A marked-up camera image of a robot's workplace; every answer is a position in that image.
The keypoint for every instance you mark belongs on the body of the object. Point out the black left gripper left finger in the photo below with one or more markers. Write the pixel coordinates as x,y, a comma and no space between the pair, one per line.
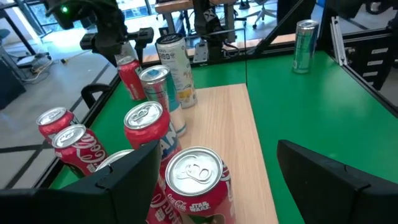
77,205

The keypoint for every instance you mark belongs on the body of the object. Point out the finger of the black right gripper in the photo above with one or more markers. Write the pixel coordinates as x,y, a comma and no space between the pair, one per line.
140,51
112,56

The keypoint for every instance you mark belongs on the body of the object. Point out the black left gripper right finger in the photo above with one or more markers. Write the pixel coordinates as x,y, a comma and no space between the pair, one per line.
335,199

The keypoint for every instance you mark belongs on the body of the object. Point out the red Fanta can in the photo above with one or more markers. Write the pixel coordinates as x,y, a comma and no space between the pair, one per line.
146,130
54,123
132,81

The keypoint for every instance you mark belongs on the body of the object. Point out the white Celsius can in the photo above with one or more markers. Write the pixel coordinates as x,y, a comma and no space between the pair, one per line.
177,71

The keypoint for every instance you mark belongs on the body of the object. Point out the blue silver Red Bull can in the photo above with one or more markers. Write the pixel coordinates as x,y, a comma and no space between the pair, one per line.
304,46
161,93

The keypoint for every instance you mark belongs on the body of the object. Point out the red Coca-Cola can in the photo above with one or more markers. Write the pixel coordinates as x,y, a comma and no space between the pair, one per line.
81,152
161,205

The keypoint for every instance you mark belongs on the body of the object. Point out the Star Wars Coca-Cola can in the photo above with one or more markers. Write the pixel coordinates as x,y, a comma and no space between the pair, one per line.
199,199

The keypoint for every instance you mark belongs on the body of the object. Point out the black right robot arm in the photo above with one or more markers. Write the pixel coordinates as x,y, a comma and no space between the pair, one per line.
214,28

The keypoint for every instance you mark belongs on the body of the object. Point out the green table mat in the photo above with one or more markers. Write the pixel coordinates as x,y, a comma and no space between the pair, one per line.
311,118

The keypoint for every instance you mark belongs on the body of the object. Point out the white office chair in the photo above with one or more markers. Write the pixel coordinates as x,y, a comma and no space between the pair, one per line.
262,14

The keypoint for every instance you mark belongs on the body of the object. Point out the wooden shelf black metal frame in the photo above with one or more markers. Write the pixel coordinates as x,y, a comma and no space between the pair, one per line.
224,130

